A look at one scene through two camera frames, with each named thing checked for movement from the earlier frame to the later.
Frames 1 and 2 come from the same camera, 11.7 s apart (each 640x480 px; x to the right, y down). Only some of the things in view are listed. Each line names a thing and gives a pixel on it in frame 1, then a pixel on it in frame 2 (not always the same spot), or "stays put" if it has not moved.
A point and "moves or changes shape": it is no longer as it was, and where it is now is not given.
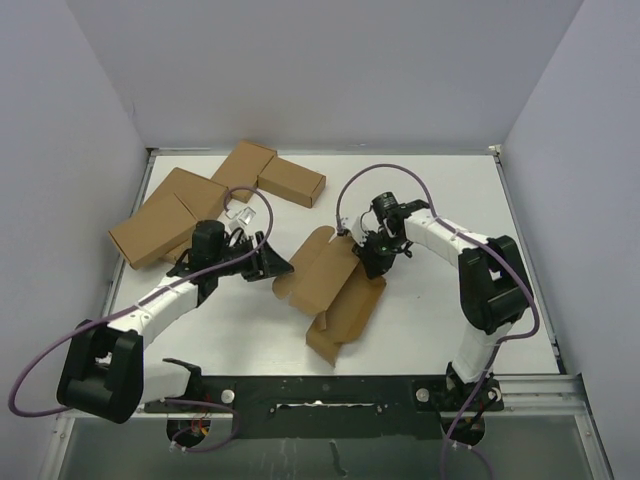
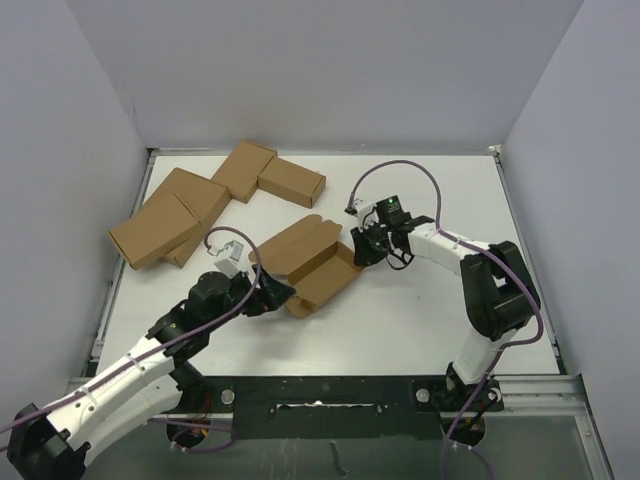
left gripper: x=265 y=262 -> x=269 y=295
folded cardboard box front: x=154 y=231 stays put
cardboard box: x=292 y=181 stays put
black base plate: x=333 y=407 stays put
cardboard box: x=242 y=168 stays put
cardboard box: x=325 y=276 moves or changes shape
